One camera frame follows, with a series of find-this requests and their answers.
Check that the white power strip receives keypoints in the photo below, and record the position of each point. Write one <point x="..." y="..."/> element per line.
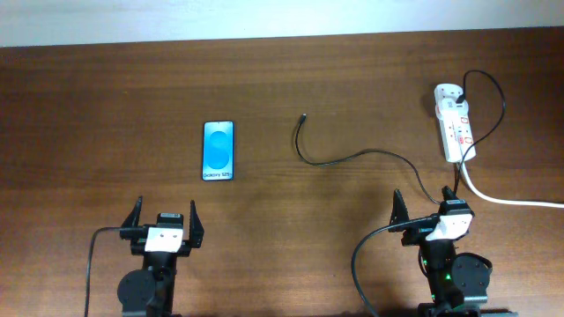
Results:
<point x="457" y="138"/>

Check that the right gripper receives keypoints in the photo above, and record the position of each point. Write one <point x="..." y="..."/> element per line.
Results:
<point x="418" y="232"/>

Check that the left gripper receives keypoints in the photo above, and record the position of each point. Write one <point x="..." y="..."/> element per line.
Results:
<point x="128" y="232"/>

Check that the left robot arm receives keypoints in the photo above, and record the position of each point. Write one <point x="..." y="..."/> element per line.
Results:
<point x="149" y="291"/>

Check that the blue Samsung Galaxy smartphone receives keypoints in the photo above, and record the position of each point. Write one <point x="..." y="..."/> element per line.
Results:
<point x="218" y="151"/>

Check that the white USB charger adapter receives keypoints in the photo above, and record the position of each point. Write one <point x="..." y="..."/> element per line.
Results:
<point x="446" y="101"/>

